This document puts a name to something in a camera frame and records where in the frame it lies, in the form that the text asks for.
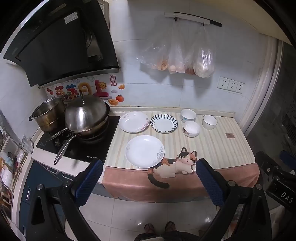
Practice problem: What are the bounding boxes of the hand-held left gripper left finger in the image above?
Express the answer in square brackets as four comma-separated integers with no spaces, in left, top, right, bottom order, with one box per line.
[27,159,104,241]

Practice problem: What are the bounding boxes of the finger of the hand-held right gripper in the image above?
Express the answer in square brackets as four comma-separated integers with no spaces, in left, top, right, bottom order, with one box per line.
[255,151,281,184]
[279,150,296,173]

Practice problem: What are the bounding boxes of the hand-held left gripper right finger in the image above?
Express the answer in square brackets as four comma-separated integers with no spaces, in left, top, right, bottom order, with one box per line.
[195,158,272,241]

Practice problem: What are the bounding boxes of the white bowl blue print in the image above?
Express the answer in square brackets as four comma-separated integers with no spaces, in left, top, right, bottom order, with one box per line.
[180,109,197,123]

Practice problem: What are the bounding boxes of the black gas stove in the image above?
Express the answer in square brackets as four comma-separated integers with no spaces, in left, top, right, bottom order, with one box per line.
[36,115,121,165]

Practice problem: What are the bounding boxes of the striped cat print cloth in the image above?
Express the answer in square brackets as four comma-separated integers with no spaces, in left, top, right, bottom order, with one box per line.
[102,109,260,204]

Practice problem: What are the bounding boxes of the steel wok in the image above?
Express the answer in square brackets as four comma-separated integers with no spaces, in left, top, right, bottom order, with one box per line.
[45,105,111,142]

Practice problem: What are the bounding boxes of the blue kitchen cabinet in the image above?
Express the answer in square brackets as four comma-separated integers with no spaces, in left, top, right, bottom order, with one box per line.
[18,160,67,234]

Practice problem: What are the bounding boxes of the dark glass door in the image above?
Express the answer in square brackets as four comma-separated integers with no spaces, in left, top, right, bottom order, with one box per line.
[245,42,296,163]

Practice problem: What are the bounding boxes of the white bowl red floral print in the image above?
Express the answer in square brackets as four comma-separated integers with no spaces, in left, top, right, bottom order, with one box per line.
[183,121,201,138]

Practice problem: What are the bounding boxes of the plain white bowl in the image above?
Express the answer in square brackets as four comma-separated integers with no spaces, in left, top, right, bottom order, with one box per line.
[202,115,218,130]

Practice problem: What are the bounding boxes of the white plate grey floral print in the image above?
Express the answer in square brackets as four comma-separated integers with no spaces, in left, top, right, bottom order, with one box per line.
[125,135,165,169]

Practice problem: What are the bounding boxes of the steel wok lid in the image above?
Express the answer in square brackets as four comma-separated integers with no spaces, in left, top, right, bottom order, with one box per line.
[64,89,110,133]

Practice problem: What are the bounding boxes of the person's dark clothing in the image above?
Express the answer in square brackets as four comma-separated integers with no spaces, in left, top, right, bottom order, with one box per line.
[134,230,201,241]

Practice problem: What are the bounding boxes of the white plate red floral print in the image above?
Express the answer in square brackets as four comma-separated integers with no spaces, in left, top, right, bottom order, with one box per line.
[119,111,150,133]

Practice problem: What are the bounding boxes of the white plate blue striped rim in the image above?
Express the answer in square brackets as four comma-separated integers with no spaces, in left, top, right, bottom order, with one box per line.
[150,113,178,133]

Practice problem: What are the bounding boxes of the steel stockpot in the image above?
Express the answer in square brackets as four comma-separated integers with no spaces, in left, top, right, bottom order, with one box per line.
[29,96,67,133]

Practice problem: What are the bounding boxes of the cluttered shelf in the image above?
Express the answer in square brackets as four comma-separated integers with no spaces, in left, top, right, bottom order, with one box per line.
[0,130,34,209]

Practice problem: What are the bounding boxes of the small reddish plastic bag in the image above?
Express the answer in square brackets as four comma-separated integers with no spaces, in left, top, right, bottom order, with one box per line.
[185,53,196,75]

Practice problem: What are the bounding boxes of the full clear plastic bag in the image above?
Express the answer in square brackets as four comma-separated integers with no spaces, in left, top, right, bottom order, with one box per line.
[193,25,216,78]

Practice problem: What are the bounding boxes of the narrow clear plastic bag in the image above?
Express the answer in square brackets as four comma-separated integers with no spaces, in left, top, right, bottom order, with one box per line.
[168,23,186,74]

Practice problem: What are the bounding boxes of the wide clear plastic bag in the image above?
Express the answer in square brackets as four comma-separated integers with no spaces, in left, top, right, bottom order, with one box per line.
[136,25,173,71]

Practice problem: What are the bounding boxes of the black range hood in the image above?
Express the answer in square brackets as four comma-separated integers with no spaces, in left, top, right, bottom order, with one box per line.
[2,0,122,87]

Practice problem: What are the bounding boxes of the white door frame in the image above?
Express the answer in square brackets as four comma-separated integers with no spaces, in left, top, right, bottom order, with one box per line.
[240,38,284,137]

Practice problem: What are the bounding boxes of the colourful wall stickers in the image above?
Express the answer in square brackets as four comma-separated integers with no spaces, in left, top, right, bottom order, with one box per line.
[45,74,126,107]

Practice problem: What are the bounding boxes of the white wall hook rail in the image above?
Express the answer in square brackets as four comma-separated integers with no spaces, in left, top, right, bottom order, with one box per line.
[164,11,222,27]

